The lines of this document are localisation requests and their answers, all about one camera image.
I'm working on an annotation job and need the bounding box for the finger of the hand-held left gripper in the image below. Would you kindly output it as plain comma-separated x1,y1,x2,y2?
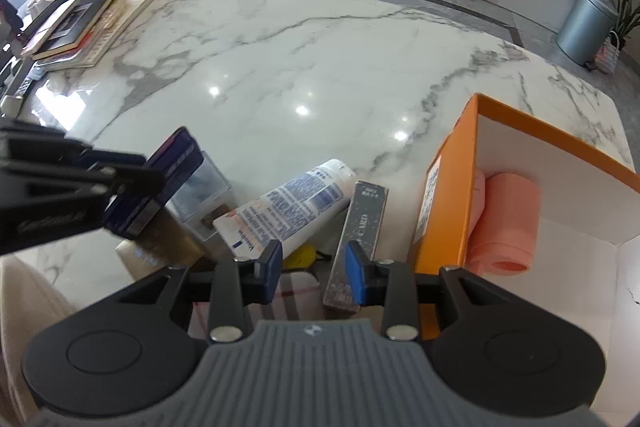
0,159,167,214
0,119,147,172

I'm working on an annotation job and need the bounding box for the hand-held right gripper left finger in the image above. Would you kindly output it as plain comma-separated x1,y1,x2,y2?
117,239,284,343

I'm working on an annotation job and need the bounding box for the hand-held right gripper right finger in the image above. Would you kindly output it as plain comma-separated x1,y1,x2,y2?
345,241,511,341

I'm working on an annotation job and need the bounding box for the plaid patterned box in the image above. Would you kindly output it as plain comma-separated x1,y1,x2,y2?
192,268,322,344

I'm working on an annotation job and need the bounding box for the dark grey slim box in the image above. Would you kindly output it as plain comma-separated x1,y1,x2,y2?
322,180,390,314

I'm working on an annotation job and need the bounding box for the white tube with blue print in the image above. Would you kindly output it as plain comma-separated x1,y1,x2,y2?
212,159,352,259

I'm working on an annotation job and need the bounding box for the navy blue box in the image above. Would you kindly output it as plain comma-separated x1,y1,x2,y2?
101,127,204,241

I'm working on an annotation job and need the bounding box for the gold cardboard box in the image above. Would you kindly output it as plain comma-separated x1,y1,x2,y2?
115,207,218,284

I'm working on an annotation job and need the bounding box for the clear glass perfume bottle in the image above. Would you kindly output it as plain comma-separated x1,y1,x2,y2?
164,151,234,244

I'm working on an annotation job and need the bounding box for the orange cardboard box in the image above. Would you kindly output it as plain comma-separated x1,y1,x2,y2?
412,93,640,410

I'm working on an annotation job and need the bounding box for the small yellow object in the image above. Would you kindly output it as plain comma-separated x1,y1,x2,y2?
282,244,319,269

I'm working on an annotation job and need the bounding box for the grey electronic device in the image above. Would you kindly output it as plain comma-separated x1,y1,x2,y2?
0,57,47,116

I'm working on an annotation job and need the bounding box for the beige cloth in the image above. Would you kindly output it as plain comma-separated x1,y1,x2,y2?
0,252,77,427

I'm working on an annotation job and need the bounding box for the small pink bottle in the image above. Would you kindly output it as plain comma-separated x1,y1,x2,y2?
472,169,489,230

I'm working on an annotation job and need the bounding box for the large pink bottle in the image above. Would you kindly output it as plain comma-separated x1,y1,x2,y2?
467,173,542,276

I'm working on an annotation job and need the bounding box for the woven basket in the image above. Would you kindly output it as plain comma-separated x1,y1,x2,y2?
594,31,622,76

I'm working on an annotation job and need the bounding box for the grey pedal trash can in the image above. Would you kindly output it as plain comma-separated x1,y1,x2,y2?
555,0,620,68

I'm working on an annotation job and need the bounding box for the green potted plant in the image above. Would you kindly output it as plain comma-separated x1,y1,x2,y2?
600,0,640,54

